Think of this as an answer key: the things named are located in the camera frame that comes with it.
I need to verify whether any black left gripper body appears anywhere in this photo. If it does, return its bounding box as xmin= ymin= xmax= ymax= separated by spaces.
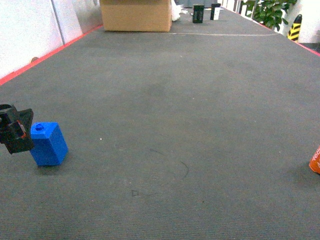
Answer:
xmin=0 ymin=104 xmax=34 ymax=154

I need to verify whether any blue plastic block part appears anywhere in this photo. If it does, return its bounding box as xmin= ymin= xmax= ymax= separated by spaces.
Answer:
xmin=30 ymin=122 xmax=68 ymax=167

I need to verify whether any orange cylinder cap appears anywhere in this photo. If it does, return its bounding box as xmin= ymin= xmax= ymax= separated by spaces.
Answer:
xmin=309 ymin=146 xmax=320 ymax=174

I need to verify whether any large cardboard box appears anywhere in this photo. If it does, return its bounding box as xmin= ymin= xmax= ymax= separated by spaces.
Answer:
xmin=99 ymin=0 xmax=172 ymax=32

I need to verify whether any black box on table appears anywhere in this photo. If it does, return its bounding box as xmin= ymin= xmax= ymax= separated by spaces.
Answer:
xmin=192 ymin=4 xmax=205 ymax=24

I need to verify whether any black white box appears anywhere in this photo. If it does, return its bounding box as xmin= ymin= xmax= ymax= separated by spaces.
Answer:
xmin=210 ymin=3 xmax=221 ymax=21

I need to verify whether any potted green plant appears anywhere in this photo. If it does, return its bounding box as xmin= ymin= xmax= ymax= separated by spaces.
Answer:
xmin=243 ymin=0 xmax=298 ymax=31

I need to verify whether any yellow black traffic cone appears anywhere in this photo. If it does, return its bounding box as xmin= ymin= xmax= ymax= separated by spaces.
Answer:
xmin=287 ymin=14 xmax=303 ymax=43

